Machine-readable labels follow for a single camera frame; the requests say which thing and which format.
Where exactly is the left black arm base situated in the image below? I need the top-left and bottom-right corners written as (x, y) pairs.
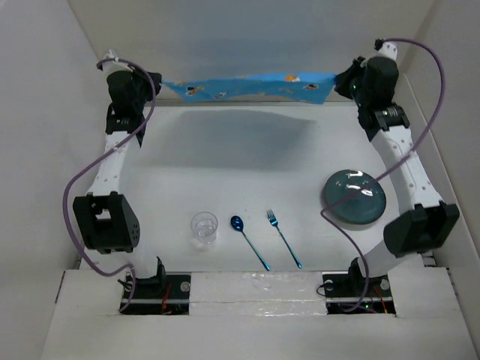
top-left (118, 258), bottom-right (191, 316)

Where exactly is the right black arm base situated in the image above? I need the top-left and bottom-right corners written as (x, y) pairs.
top-left (316, 259), bottom-right (396, 315)

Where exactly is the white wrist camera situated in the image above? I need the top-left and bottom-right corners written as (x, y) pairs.
top-left (374, 39), bottom-right (398, 62)
top-left (96, 49), bottom-right (132, 77)

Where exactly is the clear plastic cup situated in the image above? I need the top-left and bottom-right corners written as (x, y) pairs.
top-left (190, 211), bottom-right (218, 251)

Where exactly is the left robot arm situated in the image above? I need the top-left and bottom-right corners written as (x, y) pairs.
top-left (73, 70), bottom-right (162, 255)

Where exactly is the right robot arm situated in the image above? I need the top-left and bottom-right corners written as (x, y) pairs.
top-left (335, 56), bottom-right (460, 296)

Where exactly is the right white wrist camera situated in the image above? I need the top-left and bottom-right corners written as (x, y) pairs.
top-left (374, 39), bottom-right (398, 62)

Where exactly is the blue space-print cloth placemat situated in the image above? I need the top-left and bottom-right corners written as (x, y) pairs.
top-left (163, 72), bottom-right (335, 104)

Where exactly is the teal ceramic plate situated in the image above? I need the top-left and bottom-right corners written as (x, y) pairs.
top-left (322, 169), bottom-right (386, 225)

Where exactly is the blue metal spoon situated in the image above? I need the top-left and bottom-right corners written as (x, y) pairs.
top-left (230, 215), bottom-right (271, 272)

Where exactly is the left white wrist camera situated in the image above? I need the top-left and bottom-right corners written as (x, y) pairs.
top-left (96, 49), bottom-right (132, 77)

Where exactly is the white foam front barrier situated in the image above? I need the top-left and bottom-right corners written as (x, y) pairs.
top-left (189, 271), bottom-right (327, 317)

